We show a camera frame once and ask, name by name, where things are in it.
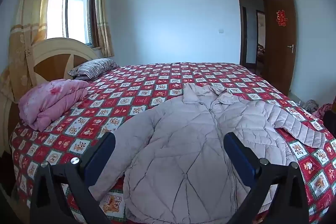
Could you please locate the brown door frame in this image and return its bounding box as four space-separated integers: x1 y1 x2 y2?
237 0 272 77

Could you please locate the red paper door decoration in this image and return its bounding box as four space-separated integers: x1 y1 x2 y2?
276 10 286 27

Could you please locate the wide beige patterned curtain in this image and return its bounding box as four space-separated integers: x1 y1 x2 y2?
0 0 63 104

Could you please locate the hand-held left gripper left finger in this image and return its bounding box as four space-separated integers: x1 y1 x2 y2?
29 132 116 224

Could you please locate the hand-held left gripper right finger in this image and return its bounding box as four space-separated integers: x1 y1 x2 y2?
224 132 310 224

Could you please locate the striped pillow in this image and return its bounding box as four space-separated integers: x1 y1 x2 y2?
68 58 119 80

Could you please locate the folded pink quilt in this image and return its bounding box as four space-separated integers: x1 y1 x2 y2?
18 79 91 132

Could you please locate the brown wooden door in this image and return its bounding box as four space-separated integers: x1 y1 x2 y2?
268 0 297 97

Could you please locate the red patterned bed sheet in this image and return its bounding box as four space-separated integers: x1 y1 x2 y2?
10 62 336 224

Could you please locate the cream and wood headboard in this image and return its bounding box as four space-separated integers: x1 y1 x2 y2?
0 37 99 159

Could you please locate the window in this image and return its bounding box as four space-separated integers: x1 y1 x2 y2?
46 0 100 49

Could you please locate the narrow beige patterned curtain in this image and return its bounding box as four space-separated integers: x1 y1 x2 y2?
94 0 115 58

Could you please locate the pile of clothes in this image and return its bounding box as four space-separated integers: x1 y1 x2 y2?
302 100 332 118

